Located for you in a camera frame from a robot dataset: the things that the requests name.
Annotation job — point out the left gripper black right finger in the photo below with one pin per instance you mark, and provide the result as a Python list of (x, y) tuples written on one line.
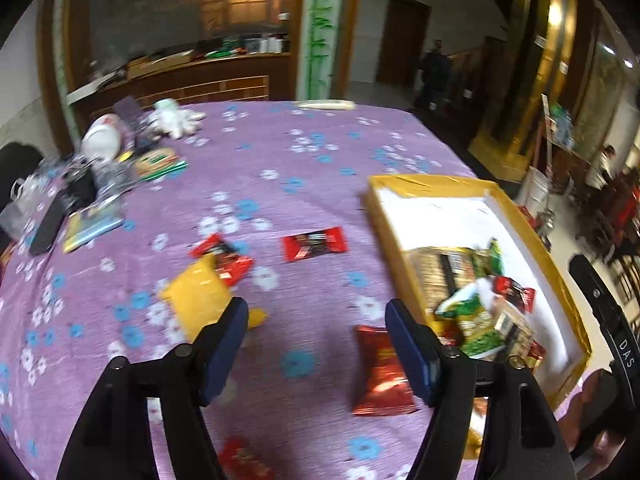
[(444, 379)]

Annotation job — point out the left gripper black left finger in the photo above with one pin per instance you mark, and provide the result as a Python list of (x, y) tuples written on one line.
[(193, 375)]

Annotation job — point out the green pea snack packet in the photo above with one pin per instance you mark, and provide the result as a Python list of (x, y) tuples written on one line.
[(474, 325)]

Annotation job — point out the yellow snack packet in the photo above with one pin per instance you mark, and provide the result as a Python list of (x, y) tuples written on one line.
[(198, 296)]

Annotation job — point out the red foil snack bag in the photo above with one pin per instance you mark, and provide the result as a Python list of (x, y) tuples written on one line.
[(382, 372)]

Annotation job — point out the red packet at table edge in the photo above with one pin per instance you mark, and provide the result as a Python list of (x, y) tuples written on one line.
[(240, 462)]

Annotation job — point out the brown cracker packet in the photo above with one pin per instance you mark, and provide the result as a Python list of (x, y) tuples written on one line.
[(441, 272)]

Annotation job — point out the yellow taped white box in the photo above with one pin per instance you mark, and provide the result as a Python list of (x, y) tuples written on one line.
[(480, 279)]

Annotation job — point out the red candy wrapper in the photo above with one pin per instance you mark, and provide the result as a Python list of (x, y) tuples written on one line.
[(229, 263), (313, 244)]

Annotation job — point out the red snack packet in box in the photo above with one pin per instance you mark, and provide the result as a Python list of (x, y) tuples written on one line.
[(520, 297)]

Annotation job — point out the purple floral tablecloth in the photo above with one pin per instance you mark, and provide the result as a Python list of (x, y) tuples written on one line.
[(316, 220)]

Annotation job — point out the yellow blue booklet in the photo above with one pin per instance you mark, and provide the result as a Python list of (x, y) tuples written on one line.
[(87, 224)]

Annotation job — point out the black phone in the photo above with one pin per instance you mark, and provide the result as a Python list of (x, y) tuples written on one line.
[(49, 226)]

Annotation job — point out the white bucket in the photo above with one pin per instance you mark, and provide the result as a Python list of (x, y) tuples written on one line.
[(533, 192)]

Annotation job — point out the green tea box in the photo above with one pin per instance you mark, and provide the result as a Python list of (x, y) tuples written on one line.
[(157, 163)]

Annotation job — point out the seated person in white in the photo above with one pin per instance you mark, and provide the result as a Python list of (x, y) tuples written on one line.
[(599, 173)]

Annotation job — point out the white cup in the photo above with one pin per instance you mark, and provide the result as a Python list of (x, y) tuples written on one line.
[(103, 140)]

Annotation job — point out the white work gloves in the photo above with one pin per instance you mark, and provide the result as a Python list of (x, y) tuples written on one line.
[(168, 118)]

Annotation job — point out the wooden cabinet counter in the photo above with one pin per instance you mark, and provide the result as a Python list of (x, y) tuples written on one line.
[(277, 67)]

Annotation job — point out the white remote control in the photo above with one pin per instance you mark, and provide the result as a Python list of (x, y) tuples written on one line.
[(329, 105)]

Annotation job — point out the bamboo painted pillar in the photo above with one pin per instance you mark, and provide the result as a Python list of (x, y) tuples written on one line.
[(318, 39)]

